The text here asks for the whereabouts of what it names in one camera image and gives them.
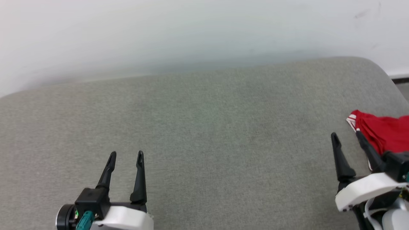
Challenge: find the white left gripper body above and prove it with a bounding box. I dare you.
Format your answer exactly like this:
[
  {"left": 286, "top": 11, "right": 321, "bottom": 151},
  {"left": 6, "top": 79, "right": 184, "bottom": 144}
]
[{"left": 91, "top": 201, "right": 155, "bottom": 230}]

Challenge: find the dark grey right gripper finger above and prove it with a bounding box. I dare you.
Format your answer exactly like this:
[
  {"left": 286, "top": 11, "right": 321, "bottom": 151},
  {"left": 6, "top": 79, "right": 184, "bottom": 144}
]
[
  {"left": 355, "top": 130, "right": 388, "bottom": 173},
  {"left": 330, "top": 132, "right": 356, "bottom": 183}
]

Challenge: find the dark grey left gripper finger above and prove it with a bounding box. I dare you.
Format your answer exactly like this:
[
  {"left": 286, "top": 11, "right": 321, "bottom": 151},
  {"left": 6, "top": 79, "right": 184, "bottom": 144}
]
[
  {"left": 129, "top": 150, "right": 148, "bottom": 205},
  {"left": 95, "top": 151, "right": 117, "bottom": 193}
]

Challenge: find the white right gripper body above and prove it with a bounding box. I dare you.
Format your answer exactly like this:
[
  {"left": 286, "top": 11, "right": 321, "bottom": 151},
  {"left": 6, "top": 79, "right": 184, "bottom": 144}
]
[{"left": 335, "top": 172, "right": 409, "bottom": 230}]

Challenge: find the red basketball jersey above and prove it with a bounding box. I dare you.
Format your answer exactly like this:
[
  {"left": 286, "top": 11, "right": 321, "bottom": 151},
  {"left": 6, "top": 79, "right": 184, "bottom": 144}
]
[{"left": 346, "top": 110, "right": 409, "bottom": 171}]

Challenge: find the thin white cable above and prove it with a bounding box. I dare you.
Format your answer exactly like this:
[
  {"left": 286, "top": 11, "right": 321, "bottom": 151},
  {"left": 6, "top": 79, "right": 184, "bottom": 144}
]
[{"left": 364, "top": 197, "right": 388, "bottom": 230}]

